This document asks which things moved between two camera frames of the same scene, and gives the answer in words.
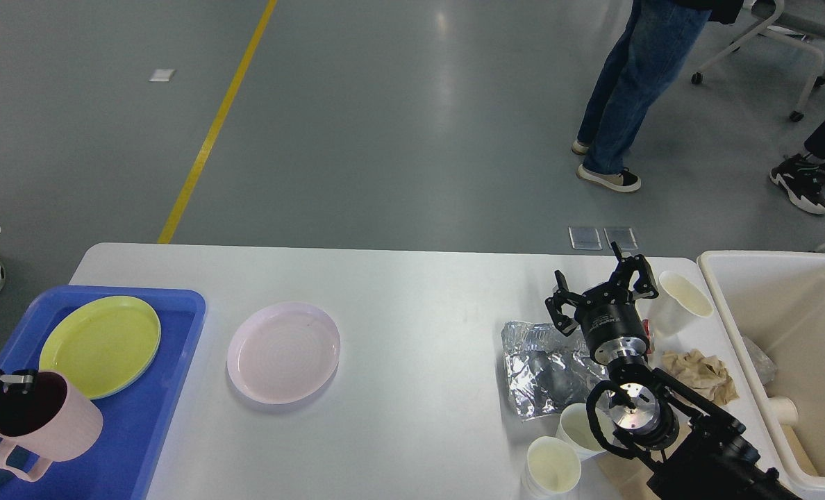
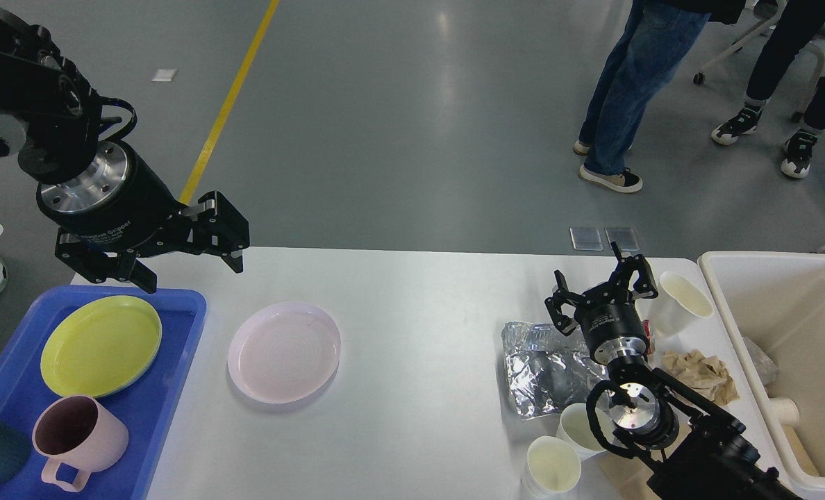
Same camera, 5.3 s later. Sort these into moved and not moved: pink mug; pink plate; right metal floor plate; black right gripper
Moved: pink mug
Not moved: right metal floor plate; black right gripper; pink plate
